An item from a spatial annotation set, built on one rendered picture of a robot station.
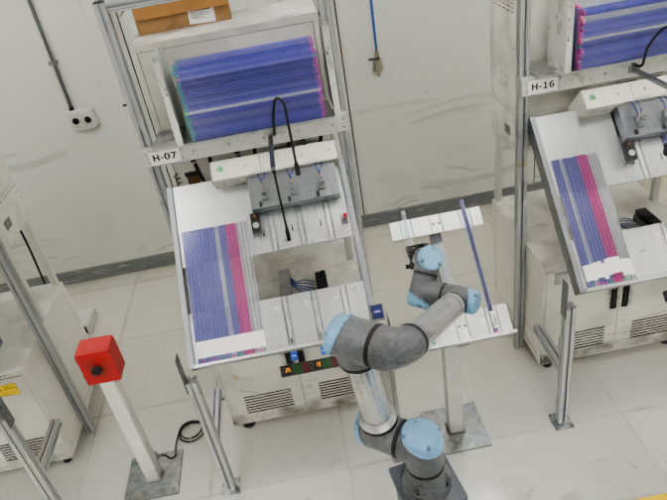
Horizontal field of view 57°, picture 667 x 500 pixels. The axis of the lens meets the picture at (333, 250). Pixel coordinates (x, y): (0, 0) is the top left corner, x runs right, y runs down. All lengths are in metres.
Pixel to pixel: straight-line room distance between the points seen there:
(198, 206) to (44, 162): 1.90
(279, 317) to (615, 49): 1.58
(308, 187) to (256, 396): 1.02
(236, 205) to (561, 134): 1.30
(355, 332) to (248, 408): 1.42
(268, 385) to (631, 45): 1.99
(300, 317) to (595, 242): 1.13
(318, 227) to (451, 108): 1.93
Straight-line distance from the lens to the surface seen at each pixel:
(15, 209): 3.08
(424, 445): 1.82
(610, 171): 2.61
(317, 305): 2.28
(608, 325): 3.07
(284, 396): 2.86
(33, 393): 2.95
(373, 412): 1.79
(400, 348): 1.53
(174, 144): 2.37
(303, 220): 2.36
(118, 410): 2.70
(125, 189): 4.16
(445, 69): 3.98
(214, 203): 2.44
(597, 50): 2.55
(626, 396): 3.08
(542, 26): 2.65
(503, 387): 3.05
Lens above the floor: 2.18
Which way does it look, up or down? 32 degrees down
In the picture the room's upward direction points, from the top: 10 degrees counter-clockwise
